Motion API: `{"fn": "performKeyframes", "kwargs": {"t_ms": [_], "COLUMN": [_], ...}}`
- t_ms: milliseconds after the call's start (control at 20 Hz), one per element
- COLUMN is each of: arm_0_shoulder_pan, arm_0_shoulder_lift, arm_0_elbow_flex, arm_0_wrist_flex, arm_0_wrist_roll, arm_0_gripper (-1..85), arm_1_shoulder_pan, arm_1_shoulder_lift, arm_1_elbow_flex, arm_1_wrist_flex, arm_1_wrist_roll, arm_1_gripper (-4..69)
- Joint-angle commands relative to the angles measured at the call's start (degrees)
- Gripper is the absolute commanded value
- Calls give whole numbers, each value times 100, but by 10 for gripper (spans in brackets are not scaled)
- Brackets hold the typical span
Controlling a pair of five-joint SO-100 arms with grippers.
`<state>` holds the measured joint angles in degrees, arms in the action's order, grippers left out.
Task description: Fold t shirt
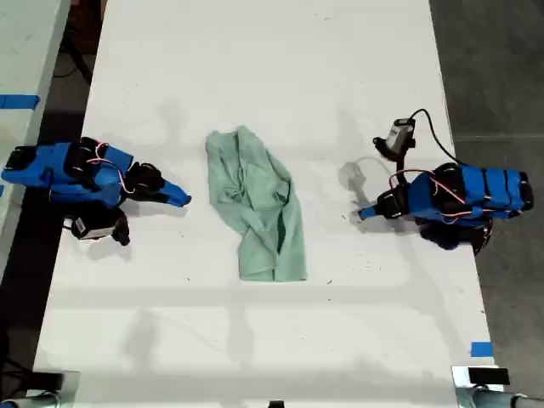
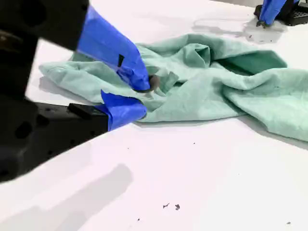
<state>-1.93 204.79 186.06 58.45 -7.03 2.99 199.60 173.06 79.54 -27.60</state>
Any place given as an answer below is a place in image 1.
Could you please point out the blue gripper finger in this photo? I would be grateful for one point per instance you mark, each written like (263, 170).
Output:
(176, 190)
(161, 197)
(370, 209)
(372, 215)

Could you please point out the black camera stalk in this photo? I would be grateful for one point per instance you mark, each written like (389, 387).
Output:
(401, 159)
(123, 231)

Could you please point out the small blue tape square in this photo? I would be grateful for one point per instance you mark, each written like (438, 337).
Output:
(482, 349)

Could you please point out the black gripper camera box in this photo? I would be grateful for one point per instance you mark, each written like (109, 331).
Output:
(91, 227)
(399, 132)

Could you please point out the pale green T-shirt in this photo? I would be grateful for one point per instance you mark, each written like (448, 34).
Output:
(259, 200)

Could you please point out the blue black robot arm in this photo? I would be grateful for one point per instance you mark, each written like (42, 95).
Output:
(489, 191)
(51, 170)

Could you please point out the pale side table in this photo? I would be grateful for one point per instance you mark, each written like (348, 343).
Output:
(21, 51)

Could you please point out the long blue tape strip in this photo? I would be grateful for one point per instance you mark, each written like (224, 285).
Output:
(19, 102)

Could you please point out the small black box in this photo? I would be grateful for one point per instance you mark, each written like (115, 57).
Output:
(47, 381)
(488, 376)

